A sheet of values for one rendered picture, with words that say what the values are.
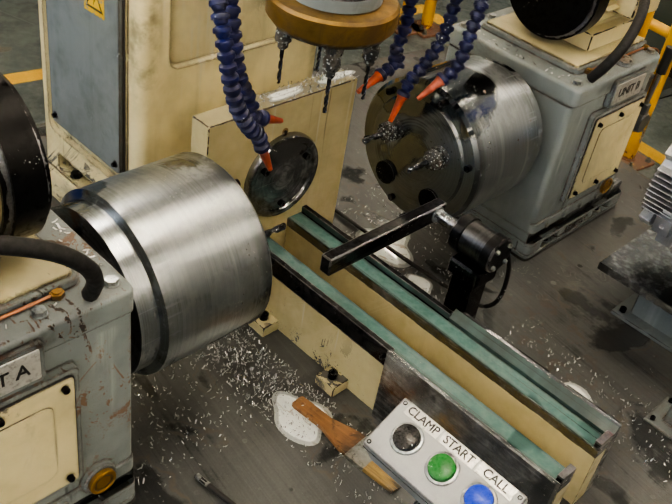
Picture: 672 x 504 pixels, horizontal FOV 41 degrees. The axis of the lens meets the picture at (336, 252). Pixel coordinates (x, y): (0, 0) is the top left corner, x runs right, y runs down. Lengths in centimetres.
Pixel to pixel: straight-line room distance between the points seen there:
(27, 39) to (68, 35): 266
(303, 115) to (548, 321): 57
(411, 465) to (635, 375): 69
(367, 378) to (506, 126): 46
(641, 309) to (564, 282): 15
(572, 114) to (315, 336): 58
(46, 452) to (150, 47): 58
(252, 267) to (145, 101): 35
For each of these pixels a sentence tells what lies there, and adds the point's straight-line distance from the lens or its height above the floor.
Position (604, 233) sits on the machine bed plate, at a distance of 189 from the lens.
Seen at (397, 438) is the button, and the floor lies 107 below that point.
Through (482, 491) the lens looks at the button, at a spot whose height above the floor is 108.
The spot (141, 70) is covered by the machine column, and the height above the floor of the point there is 118.
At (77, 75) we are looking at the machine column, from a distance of 148.
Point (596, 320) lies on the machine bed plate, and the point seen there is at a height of 80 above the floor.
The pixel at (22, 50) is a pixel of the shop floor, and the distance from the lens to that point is 403.
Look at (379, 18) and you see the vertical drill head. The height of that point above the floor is 133.
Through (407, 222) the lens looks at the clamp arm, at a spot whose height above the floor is 103.
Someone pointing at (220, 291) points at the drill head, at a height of 107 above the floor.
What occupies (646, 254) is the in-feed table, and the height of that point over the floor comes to 92.
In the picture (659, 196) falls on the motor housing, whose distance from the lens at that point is 152.
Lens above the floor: 179
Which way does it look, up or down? 37 degrees down
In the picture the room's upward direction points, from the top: 10 degrees clockwise
